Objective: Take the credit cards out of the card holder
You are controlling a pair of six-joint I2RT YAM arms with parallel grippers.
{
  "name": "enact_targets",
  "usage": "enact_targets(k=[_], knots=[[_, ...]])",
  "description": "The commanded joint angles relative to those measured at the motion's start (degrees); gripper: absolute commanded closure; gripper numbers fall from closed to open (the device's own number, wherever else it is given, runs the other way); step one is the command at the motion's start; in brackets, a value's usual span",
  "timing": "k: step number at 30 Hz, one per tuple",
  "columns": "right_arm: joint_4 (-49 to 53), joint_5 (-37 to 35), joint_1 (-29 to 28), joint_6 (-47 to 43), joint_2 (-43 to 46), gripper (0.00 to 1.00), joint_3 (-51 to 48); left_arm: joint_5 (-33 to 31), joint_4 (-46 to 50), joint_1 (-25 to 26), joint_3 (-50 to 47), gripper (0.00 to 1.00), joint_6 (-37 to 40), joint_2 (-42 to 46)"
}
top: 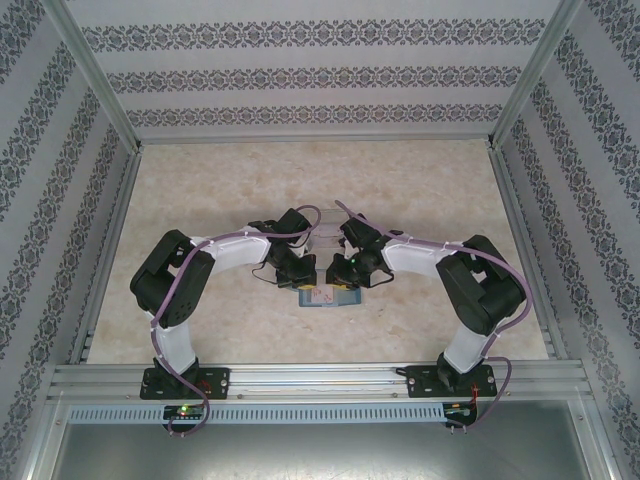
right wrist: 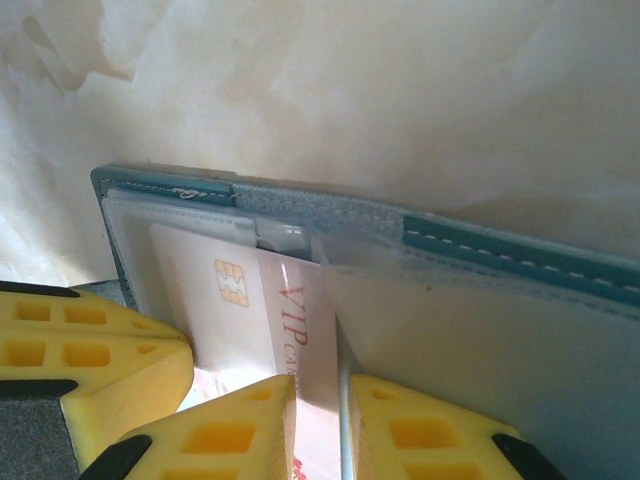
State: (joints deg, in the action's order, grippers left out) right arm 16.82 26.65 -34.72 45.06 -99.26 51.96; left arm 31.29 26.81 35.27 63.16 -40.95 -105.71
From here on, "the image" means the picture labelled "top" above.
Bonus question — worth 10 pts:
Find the aluminium mounting rail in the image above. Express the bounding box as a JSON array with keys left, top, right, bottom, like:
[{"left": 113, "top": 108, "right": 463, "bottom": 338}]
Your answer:
[{"left": 47, "top": 362, "right": 591, "bottom": 401}]

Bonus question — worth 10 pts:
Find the aluminium frame post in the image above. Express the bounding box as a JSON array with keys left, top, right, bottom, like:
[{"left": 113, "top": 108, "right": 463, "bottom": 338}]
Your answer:
[
  {"left": 42, "top": 0, "right": 144, "bottom": 151},
  {"left": 487, "top": 0, "right": 584, "bottom": 149}
]

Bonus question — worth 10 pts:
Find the thin black right gripper cable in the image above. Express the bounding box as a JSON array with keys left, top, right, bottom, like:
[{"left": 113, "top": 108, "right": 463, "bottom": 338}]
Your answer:
[{"left": 364, "top": 264, "right": 394, "bottom": 290}]

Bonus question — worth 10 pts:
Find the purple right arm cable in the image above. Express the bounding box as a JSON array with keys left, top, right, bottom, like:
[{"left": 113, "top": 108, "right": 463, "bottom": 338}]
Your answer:
[{"left": 335, "top": 199, "right": 532, "bottom": 436}]

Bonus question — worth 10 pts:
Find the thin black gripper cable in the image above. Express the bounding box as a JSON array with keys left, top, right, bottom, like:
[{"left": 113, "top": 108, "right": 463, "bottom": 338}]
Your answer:
[
  {"left": 364, "top": 264, "right": 394, "bottom": 290},
  {"left": 250, "top": 263, "right": 280, "bottom": 289}
]

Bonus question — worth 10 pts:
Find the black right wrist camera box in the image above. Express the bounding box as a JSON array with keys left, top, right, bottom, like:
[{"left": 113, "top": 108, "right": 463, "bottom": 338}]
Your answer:
[{"left": 339, "top": 214, "right": 376, "bottom": 246}]

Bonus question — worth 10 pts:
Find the clear acrylic box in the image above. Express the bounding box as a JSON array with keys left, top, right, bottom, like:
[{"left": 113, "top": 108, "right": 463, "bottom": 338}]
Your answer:
[{"left": 312, "top": 209, "right": 349, "bottom": 254}]

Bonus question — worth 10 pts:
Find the aluminium back rail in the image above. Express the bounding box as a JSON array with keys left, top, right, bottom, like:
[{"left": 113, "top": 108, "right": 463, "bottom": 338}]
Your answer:
[{"left": 134, "top": 131, "right": 496, "bottom": 147}]

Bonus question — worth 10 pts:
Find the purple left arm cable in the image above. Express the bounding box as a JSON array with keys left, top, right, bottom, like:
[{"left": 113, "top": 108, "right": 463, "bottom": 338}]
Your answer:
[{"left": 148, "top": 203, "right": 322, "bottom": 439}]

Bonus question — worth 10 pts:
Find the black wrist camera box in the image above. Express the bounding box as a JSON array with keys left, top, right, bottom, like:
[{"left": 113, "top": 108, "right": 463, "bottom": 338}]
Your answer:
[
  {"left": 276, "top": 208, "right": 310, "bottom": 240},
  {"left": 339, "top": 214, "right": 376, "bottom": 246}
]

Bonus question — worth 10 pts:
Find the grey metal sheet panel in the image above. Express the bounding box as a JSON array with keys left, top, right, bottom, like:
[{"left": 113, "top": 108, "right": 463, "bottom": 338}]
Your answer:
[{"left": 49, "top": 422, "right": 591, "bottom": 480}]

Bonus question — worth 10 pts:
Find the thin black left gripper cable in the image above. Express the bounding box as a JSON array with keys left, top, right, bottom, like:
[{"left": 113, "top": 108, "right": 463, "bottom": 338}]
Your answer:
[{"left": 250, "top": 263, "right": 280, "bottom": 289}]

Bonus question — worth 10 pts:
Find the blue-grey card holder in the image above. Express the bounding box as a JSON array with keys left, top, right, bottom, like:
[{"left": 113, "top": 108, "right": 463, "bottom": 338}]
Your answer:
[{"left": 298, "top": 285, "right": 362, "bottom": 309}]

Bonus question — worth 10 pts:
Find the aluminium side rail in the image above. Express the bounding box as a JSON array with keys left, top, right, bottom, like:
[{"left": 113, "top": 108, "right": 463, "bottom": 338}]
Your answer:
[
  {"left": 69, "top": 148, "right": 145, "bottom": 366},
  {"left": 488, "top": 146, "right": 570, "bottom": 362}
]

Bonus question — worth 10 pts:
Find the grey slotted cable duct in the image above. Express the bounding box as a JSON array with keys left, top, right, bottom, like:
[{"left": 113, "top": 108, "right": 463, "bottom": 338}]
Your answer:
[{"left": 67, "top": 403, "right": 449, "bottom": 424}]

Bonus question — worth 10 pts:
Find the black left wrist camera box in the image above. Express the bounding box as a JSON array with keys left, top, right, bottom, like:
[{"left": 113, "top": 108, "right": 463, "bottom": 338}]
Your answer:
[{"left": 276, "top": 208, "right": 310, "bottom": 240}]

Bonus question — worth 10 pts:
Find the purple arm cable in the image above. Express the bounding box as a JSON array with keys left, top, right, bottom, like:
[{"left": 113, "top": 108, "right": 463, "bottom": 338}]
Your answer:
[
  {"left": 335, "top": 199, "right": 532, "bottom": 436},
  {"left": 148, "top": 203, "right": 322, "bottom": 439}
]

